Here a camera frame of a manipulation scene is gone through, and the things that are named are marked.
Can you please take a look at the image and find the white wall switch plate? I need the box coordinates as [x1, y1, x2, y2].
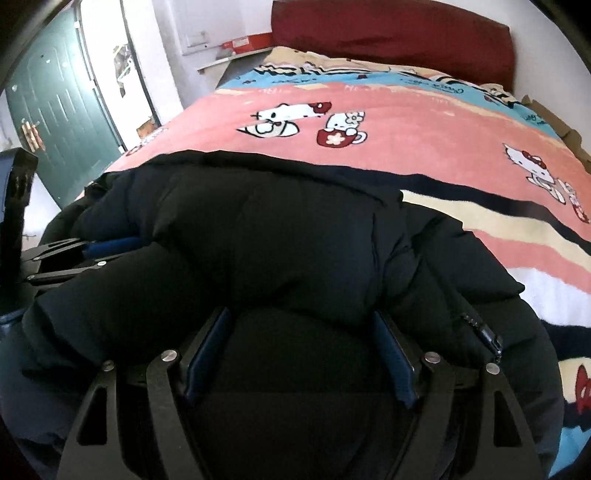
[184, 30, 211, 49]

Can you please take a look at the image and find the red white box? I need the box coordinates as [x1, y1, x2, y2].
[221, 32, 273, 54]

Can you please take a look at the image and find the pink Hello Kitty blanket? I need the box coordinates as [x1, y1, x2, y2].
[114, 47, 590, 479]

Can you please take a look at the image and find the black puffer jacket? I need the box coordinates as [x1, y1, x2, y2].
[1, 151, 563, 479]

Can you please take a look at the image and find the dark green door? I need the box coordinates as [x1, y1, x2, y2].
[6, 8, 121, 207]

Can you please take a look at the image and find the dark red headboard cushion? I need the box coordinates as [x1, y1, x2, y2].
[270, 1, 516, 91]

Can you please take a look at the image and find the brown cardboard strip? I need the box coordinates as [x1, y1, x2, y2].
[521, 95, 591, 174]

